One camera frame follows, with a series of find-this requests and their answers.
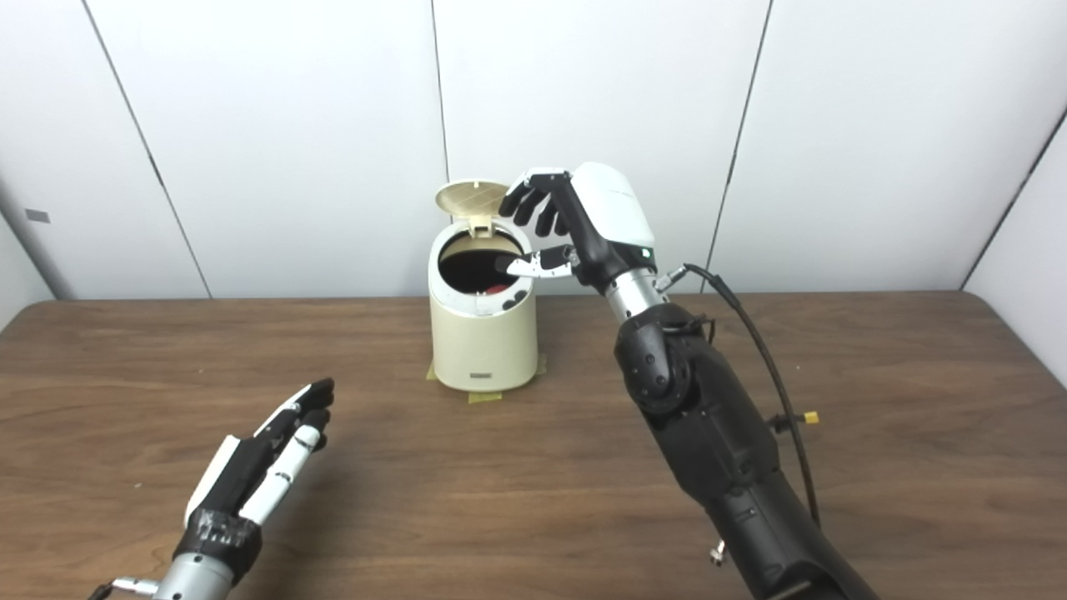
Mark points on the cream round bin lid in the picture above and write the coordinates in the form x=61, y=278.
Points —
x=471, y=200

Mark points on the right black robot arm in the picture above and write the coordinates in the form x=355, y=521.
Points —
x=708, y=433

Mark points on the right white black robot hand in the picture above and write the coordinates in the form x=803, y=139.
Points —
x=613, y=208

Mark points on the small gray wall sticker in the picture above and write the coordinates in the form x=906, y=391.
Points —
x=37, y=216

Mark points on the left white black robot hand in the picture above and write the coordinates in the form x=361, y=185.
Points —
x=229, y=479

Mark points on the cream-colored bin body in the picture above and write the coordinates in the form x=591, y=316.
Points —
x=483, y=350

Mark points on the red apple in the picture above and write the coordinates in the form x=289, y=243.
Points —
x=498, y=289

